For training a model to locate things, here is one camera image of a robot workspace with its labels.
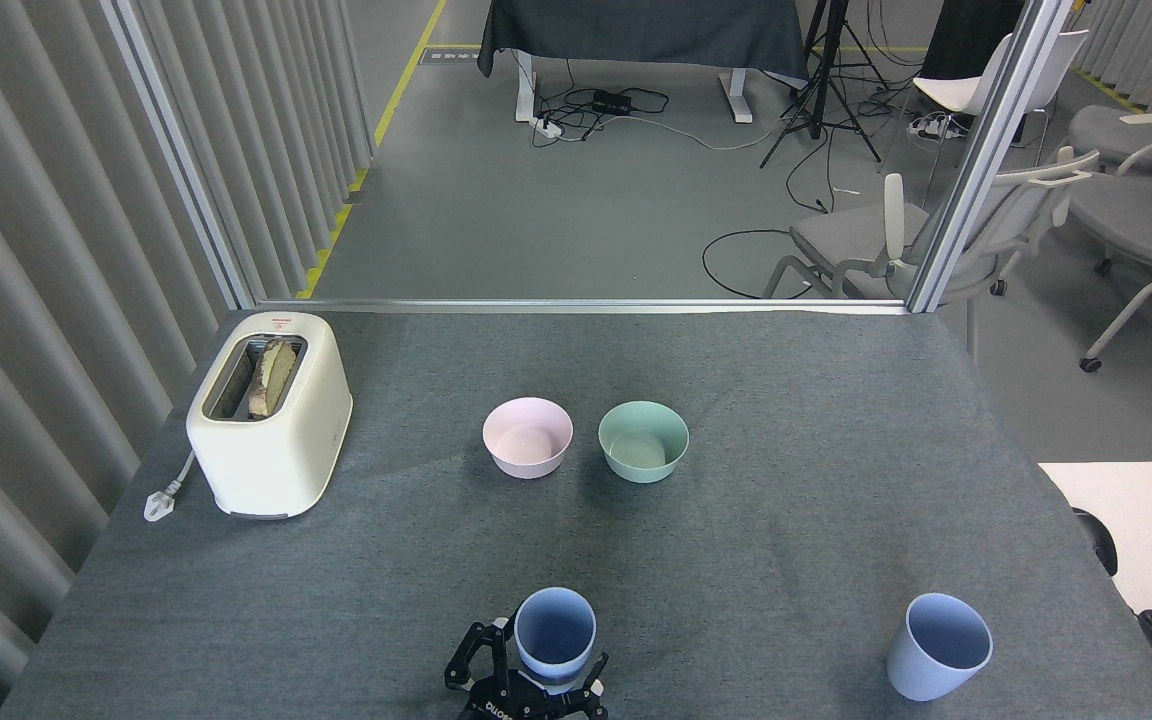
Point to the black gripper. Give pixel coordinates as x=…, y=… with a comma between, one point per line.
x=511, y=708

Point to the blue plastic cup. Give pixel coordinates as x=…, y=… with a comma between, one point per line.
x=554, y=630
x=926, y=670

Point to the pink bowl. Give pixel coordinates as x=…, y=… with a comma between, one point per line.
x=526, y=455

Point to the green bowl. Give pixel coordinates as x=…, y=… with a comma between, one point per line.
x=641, y=455

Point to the cream white toaster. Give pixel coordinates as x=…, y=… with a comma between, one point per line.
x=276, y=460

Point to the toasted bread slice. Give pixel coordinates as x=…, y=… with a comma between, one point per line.
x=271, y=378

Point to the white power strip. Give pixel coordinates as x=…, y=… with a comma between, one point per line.
x=936, y=125
x=548, y=126

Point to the black rounded object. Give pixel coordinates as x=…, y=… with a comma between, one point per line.
x=1098, y=540

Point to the black power adapter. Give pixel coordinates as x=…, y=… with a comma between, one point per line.
x=612, y=101

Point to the white table leg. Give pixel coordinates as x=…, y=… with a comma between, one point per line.
x=525, y=90
x=736, y=100

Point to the white side table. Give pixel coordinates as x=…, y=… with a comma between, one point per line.
x=1151, y=520

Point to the dark grey tablecloth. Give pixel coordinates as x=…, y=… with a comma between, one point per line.
x=636, y=30

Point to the white plastic chair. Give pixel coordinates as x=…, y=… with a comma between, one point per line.
x=951, y=92

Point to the black panel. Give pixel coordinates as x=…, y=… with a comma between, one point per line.
x=971, y=35

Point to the silver aluminium frame rail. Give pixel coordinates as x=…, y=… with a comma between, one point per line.
x=576, y=305

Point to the grey office chair white frame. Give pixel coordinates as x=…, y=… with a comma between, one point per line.
x=1136, y=215
x=1111, y=125
x=846, y=235

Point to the silver aluminium frame post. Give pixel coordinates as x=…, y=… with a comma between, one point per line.
x=986, y=160
x=181, y=160

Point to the black camera tripod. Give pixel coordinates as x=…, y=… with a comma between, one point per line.
x=820, y=90

